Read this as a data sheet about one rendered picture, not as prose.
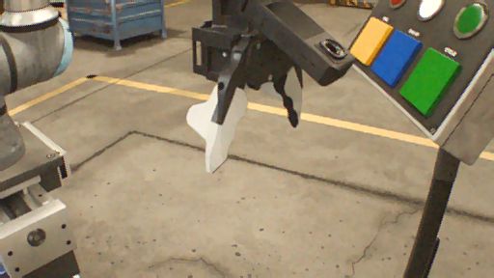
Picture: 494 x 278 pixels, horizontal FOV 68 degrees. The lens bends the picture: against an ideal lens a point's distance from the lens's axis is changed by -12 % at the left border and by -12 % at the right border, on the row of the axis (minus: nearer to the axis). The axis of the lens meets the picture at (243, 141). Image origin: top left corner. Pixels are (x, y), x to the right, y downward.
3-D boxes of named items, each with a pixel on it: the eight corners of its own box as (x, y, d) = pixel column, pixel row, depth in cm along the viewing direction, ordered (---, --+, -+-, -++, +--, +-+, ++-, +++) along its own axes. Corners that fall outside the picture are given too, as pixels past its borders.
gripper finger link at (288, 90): (277, 99, 56) (252, 54, 49) (314, 111, 52) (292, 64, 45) (265, 117, 55) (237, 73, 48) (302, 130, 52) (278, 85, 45)
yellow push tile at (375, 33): (363, 64, 63) (389, 25, 60) (348, 52, 70) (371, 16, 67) (372, 69, 64) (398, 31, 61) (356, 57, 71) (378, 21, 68)
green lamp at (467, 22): (458, 38, 44) (464, 2, 42) (453, 30, 48) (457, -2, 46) (483, 41, 43) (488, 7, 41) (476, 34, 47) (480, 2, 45)
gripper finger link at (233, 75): (227, 128, 43) (259, 54, 43) (239, 134, 42) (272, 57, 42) (199, 116, 39) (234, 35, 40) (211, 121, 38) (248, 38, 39)
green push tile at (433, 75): (422, 115, 46) (459, 62, 43) (397, 92, 52) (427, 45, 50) (432, 121, 46) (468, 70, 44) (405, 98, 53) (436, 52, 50)
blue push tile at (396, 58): (389, 86, 55) (419, 41, 52) (369, 69, 61) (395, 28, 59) (398, 92, 55) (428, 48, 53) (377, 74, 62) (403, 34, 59)
